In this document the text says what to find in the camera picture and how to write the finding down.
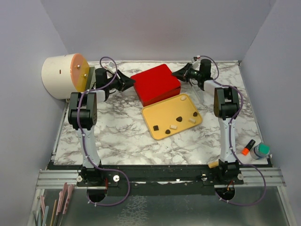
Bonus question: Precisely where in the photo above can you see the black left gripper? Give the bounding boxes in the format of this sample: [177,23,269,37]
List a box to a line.
[106,69,136,91]

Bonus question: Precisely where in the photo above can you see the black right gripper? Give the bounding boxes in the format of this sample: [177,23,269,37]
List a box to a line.
[171,64,201,83]

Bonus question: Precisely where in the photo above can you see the clear and metal tongs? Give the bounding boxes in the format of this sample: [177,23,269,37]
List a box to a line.
[190,81,204,104]

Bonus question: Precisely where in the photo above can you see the red box lid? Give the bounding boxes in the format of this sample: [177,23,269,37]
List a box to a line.
[131,64,181,101]

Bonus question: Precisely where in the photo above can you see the red chocolate box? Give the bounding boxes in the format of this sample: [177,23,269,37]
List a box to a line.
[141,87,181,107]

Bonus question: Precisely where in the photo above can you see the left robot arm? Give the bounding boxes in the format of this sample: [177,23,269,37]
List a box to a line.
[68,68,135,169]

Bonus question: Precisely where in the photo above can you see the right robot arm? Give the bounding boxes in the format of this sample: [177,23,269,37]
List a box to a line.
[172,59,244,165]

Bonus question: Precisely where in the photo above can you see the grey green drawer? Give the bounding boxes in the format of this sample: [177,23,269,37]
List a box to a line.
[86,66,96,90]

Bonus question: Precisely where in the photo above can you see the yellow plastic tray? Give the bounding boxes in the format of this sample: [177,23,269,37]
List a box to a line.
[142,93,203,140]

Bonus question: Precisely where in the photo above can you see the white cylindrical container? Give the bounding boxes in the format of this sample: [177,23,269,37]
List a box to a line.
[41,53,89,100]

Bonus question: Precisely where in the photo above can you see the orange highlighter pen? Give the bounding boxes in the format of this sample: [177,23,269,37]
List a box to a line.
[241,139,255,156]

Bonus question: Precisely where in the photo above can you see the green lid jar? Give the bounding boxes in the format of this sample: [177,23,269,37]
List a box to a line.
[250,143,270,160]

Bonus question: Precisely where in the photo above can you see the pink tool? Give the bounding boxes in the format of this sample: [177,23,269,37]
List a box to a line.
[56,183,74,216]

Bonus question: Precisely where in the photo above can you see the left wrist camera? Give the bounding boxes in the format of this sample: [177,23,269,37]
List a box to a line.
[107,62,115,70]

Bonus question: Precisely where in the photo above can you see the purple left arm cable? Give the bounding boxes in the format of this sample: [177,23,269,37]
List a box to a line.
[77,56,131,208]

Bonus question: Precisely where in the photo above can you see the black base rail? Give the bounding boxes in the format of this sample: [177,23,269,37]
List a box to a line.
[51,165,240,196]

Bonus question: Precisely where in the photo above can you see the aluminium frame rail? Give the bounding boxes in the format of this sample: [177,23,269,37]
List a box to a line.
[36,168,286,190]

